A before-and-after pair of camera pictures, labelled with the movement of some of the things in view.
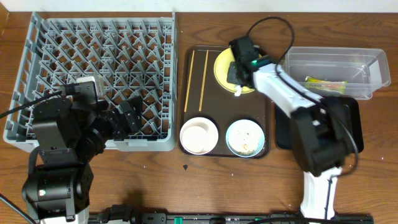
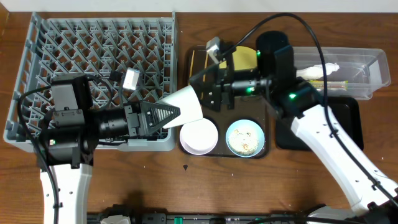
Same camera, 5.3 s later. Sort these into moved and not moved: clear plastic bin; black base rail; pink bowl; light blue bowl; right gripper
Moved: right gripper
Not moved: black base rail; clear plastic bin; pink bowl; light blue bowl
